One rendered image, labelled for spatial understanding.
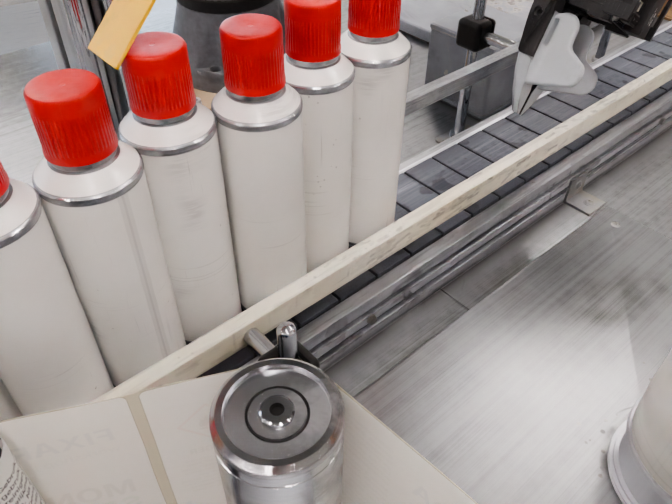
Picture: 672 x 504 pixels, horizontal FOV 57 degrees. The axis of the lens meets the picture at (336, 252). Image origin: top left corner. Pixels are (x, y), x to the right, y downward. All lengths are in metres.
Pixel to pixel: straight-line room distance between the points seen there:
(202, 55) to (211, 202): 0.39
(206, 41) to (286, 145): 0.38
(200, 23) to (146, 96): 0.40
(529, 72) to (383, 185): 0.19
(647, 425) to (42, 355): 0.31
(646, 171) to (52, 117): 0.61
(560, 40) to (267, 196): 0.32
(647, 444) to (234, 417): 0.25
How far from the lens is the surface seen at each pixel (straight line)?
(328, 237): 0.45
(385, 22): 0.41
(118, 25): 0.33
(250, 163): 0.36
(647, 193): 0.72
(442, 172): 0.59
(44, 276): 0.32
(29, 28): 1.09
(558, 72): 0.58
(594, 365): 0.46
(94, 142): 0.30
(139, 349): 0.38
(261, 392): 0.18
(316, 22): 0.37
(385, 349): 0.49
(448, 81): 0.57
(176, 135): 0.33
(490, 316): 0.46
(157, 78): 0.32
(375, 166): 0.45
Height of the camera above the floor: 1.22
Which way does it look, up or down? 43 degrees down
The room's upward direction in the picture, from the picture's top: 1 degrees clockwise
